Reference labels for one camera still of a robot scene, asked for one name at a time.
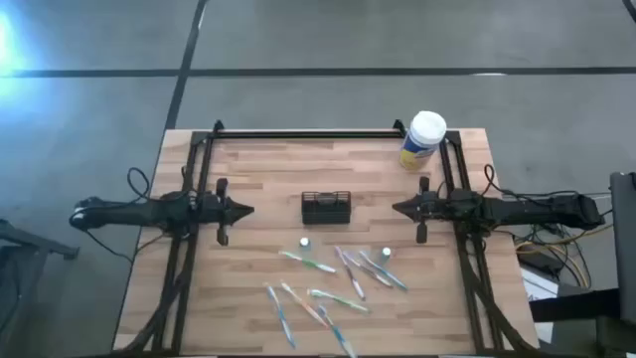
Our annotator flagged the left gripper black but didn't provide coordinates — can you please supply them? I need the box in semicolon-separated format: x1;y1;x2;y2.
196;177;256;248

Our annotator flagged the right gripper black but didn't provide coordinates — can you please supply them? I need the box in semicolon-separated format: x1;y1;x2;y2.
392;176;453;245

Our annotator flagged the grey toothbrush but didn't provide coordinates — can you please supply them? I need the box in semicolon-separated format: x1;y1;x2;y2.
343;251;394;288

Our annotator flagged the green toothbrush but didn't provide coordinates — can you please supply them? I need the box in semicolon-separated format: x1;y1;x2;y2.
306;287;372;314
278;250;338;274

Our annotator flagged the purple red toothbrush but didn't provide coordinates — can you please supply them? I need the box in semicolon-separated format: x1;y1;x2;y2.
334;246;368;302

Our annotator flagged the orange toothbrush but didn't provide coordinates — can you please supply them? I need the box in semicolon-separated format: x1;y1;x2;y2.
279;280;330;329

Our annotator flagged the white and yellow canister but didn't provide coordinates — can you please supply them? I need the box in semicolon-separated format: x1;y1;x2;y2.
398;109;448;172

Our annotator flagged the clear plastic wrapper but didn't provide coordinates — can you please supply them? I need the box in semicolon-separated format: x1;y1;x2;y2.
263;281;298;350

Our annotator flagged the black power brick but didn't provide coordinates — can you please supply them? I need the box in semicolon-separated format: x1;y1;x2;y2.
519;248;565;277

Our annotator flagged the white paper sheet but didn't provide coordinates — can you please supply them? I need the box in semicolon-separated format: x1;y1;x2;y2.
520;267;560;302

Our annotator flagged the black beam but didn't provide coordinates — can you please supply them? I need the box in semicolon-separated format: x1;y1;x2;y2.
529;286;622;323

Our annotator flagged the black metal stand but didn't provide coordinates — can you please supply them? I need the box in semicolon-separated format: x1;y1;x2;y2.
0;217;80;358

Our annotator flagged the dark grey equipment panel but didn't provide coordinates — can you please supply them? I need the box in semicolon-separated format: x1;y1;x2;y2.
609;171;636;327

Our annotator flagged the black wire toothbrush caddy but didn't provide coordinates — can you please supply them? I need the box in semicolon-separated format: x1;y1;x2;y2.
300;190;353;226

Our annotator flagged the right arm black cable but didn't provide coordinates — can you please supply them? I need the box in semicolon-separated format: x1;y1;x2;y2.
483;163;577;200

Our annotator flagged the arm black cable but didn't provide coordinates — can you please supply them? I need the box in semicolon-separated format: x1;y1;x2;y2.
126;166;193;205
483;163;577;200

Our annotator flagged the black aluminium table frame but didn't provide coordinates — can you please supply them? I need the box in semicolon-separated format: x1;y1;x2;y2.
118;118;541;357

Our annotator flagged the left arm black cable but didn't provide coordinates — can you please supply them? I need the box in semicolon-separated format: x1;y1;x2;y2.
126;166;193;205

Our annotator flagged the black floor cable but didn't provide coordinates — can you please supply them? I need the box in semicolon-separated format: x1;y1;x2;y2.
79;226;165;265

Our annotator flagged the yellow cable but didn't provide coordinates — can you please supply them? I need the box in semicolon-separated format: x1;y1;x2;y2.
514;222;615;290

